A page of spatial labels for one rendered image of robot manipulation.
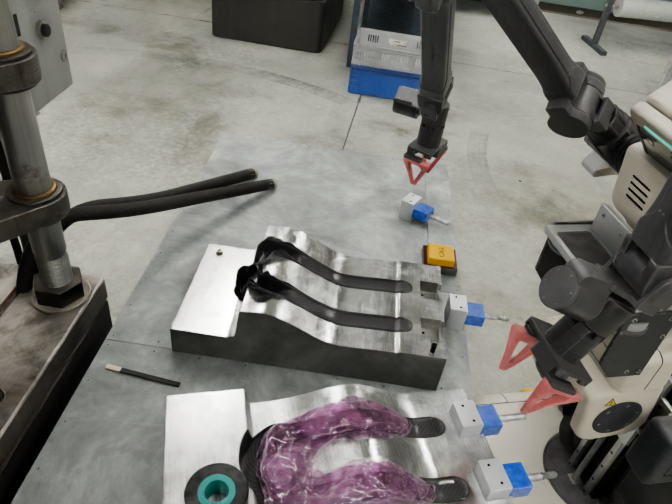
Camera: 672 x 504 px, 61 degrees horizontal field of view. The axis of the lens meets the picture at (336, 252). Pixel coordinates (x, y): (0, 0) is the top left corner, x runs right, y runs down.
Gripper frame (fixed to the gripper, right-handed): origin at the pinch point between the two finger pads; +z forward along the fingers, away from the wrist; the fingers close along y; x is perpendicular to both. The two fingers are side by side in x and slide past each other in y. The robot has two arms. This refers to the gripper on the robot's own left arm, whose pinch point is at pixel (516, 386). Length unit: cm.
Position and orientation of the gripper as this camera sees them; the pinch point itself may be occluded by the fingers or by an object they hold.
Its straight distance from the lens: 89.7
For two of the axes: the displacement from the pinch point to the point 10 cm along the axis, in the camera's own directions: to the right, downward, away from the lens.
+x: 8.2, 3.3, 4.6
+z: -5.4, 7.1, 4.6
